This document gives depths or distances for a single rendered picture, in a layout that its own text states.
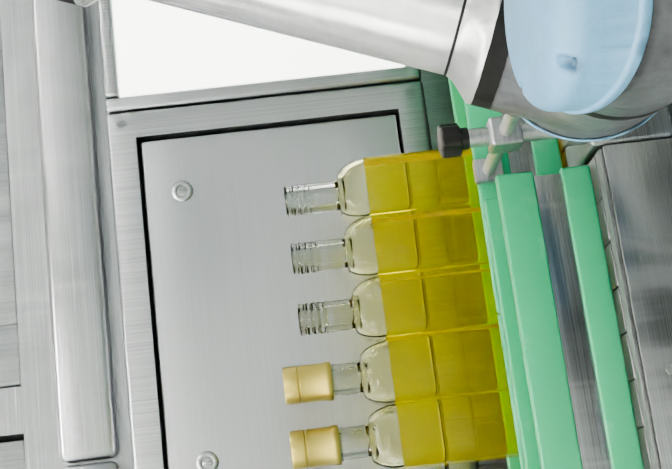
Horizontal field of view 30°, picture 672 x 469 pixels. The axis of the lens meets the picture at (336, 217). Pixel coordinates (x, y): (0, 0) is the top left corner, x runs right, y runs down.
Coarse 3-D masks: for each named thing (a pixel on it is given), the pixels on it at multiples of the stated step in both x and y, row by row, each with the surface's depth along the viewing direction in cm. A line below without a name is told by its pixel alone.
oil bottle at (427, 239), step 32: (352, 224) 116; (384, 224) 115; (416, 224) 115; (448, 224) 115; (480, 224) 115; (352, 256) 114; (384, 256) 114; (416, 256) 114; (448, 256) 114; (480, 256) 114
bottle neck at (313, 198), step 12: (288, 192) 117; (300, 192) 117; (312, 192) 117; (324, 192) 117; (288, 204) 117; (300, 204) 117; (312, 204) 117; (324, 204) 117; (336, 204) 117; (288, 216) 118
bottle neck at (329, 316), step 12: (336, 300) 115; (348, 300) 115; (300, 312) 114; (312, 312) 114; (324, 312) 114; (336, 312) 114; (348, 312) 114; (300, 324) 114; (312, 324) 114; (324, 324) 114; (336, 324) 114; (348, 324) 114
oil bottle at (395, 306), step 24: (480, 264) 114; (360, 288) 114; (384, 288) 113; (408, 288) 113; (432, 288) 113; (456, 288) 113; (480, 288) 113; (360, 312) 113; (384, 312) 113; (408, 312) 113; (432, 312) 113; (456, 312) 113; (480, 312) 113; (360, 336) 115; (384, 336) 113; (408, 336) 114
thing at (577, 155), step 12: (648, 120) 104; (660, 120) 104; (636, 132) 104; (648, 132) 104; (660, 132) 104; (588, 144) 105; (600, 144) 104; (612, 144) 104; (576, 156) 110; (588, 156) 107
